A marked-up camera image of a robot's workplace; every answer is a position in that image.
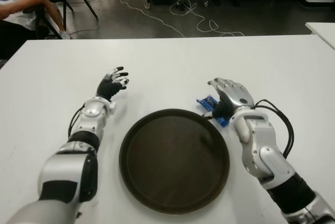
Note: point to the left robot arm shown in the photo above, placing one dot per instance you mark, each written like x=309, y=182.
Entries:
x=65, y=166

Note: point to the white side table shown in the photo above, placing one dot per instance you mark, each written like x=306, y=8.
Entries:
x=324, y=31

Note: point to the round dark brown tray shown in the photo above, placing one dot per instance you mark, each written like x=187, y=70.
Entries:
x=172, y=161

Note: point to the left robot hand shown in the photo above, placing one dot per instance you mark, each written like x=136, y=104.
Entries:
x=108, y=88

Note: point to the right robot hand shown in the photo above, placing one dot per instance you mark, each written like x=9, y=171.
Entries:
x=235, y=95

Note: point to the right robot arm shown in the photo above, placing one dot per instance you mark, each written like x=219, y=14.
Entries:
x=261, y=140

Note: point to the blue Oreo cookie package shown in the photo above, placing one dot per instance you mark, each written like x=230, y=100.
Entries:
x=205, y=102

